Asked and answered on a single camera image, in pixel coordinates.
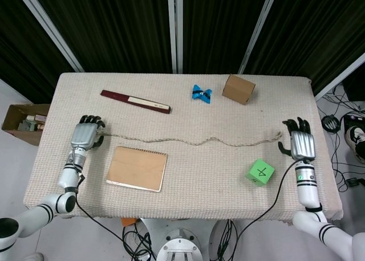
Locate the orange tag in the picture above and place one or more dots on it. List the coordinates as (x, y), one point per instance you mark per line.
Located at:
(128, 221)

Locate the blue crumpled wrapper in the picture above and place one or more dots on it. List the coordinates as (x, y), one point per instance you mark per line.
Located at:
(199, 93)

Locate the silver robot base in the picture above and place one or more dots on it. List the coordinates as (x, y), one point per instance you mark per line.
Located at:
(179, 244)

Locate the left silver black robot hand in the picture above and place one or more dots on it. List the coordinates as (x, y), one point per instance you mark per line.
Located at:
(84, 134)

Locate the open cardboard storage box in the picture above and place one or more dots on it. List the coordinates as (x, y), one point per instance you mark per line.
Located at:
(25, 137)

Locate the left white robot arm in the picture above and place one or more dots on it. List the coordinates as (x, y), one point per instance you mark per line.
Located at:
(68, 178)

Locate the white frame post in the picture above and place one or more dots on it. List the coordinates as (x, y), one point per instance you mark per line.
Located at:
(258, 30)
(51, 27)
(175, 30)
(339, 74)

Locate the dark red folded fan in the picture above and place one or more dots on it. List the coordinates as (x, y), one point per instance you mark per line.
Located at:
(134, 100)

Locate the small brown cardboard box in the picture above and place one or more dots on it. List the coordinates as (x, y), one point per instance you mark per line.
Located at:
(236, 90)

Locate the black and white sneaker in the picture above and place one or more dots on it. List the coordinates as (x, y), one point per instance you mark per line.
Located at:
(355, 138)

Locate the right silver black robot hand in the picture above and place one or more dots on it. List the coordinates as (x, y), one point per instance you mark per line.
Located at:
(302, 144)

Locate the brown cover spiral notebook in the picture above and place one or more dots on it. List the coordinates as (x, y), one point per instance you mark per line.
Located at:
(137, 168)

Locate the beige waffle tablecloth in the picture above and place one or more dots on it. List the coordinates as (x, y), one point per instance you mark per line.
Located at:
(214, 192)

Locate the green paper cube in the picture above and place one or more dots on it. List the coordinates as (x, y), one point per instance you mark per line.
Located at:
(261, 172)

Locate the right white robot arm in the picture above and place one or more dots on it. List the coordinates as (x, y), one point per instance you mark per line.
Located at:
(306, 187)

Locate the small black adapter box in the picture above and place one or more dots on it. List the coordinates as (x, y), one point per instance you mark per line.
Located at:
(352, 182)

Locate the black device with purple mark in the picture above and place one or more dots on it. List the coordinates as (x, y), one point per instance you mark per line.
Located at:
(355, 119)

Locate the black curtain panel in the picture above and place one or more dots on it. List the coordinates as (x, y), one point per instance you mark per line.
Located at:
(17, 44)
(114, 24)
(219, 24)
(313, 24)

